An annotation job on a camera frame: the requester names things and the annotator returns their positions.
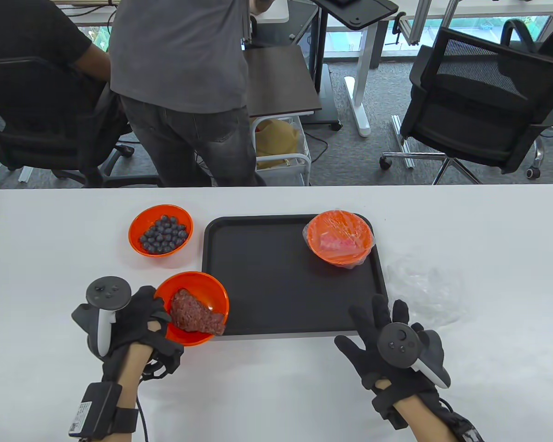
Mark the person's left hand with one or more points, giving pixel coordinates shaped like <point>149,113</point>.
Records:
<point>140,306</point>

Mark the dark brown cart top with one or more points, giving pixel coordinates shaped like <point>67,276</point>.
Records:
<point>285,83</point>

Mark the black plastic tray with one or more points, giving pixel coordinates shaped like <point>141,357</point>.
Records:
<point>267,276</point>

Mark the aluminium frame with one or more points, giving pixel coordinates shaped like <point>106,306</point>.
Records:
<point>414,27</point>

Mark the black left wrist device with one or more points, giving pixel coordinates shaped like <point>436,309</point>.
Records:
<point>97,410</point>

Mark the person's right forearm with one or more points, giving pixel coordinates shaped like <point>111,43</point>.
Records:
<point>424,423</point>

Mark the orange bowl of brown meat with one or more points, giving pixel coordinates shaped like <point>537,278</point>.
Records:
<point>424,290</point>

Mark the orange bowl holding brown meat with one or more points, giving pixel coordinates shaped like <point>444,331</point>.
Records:
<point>198,285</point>

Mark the person's left forearm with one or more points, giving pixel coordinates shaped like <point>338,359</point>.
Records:
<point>131,396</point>

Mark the pile of blueberries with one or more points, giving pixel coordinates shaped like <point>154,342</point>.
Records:
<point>163,235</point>

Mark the grey hand controller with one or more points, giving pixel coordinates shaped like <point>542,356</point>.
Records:
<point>398,343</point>
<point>108,290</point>

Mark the black wrist device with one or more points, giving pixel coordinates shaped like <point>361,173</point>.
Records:
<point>465,433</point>
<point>97,410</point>

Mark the person's right hand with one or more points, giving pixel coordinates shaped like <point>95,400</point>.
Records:
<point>368,354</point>

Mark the orange bowl holding blueberries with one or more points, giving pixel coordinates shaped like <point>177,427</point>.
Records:
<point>137,225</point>

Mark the orange bowl of pink food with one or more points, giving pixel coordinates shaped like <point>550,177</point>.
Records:
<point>341,221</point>

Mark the brown meat slab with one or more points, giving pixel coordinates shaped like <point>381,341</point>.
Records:
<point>193,313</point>

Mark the white desk leg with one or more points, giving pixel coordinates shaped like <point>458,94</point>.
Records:
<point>357,106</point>

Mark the orange bowl holding pink meat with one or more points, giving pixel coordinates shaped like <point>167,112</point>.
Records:
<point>315,230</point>

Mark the aluminium bar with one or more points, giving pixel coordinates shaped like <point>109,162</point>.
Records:
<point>403,142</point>

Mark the white cart frame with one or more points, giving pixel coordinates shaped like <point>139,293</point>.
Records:
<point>307,170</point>

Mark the black mesh office chair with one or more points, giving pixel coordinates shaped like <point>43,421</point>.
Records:
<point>465,119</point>

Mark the pink meat pieces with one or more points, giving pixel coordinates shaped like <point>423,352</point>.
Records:
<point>341,241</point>

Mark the black right wrist device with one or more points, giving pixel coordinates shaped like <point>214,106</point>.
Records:
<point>465,433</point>

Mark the white desk top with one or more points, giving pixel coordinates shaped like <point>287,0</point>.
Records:
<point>276,11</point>

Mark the brown paper bag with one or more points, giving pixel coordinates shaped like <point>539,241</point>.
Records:
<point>276,138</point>

